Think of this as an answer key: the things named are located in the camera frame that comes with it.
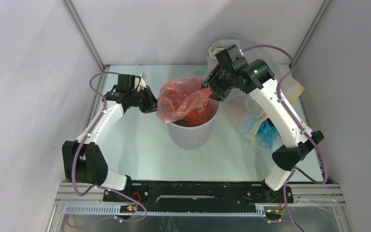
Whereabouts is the left aluminium corner post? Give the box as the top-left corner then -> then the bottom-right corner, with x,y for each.
61,0 -> 105,70

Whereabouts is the right aluminium corner post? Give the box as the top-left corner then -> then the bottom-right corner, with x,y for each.
290,0 -> 332,68

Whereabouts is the white plastic trash bin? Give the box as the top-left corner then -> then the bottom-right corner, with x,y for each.
166,99 -> 220,150

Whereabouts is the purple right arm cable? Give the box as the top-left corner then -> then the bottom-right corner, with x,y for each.
241,44 -> 329,232

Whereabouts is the red plastic trash bag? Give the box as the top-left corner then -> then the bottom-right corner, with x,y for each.
157,75 -> 215,127

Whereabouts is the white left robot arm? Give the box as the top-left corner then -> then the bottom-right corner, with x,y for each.
62,73 -> 157,201

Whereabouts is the aluminium corner post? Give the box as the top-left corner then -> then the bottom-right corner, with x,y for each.
290,0 -> 332,68
61,0 -> 105,70

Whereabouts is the grey slotted cable duct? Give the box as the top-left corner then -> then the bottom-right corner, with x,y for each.
64,204 -> 270,218

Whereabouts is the large translucent plastic bag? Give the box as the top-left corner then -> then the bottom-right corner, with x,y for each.
207,39 -> 305,143

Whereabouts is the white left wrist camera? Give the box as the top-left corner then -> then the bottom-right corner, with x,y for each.
139,73 -> 147,89

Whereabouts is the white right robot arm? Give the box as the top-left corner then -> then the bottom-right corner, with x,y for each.
201,44 -> 324,202

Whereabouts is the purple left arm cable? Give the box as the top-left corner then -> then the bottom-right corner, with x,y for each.
71,72 -> 148,223

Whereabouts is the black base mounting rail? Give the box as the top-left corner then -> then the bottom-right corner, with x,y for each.
102,180 -> 294,215

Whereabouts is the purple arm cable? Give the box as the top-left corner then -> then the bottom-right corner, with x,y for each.
71,72 -> 148,223
241,44 -> 329,232

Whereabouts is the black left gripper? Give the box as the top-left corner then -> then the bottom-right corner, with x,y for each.
129,86 -> 164,114

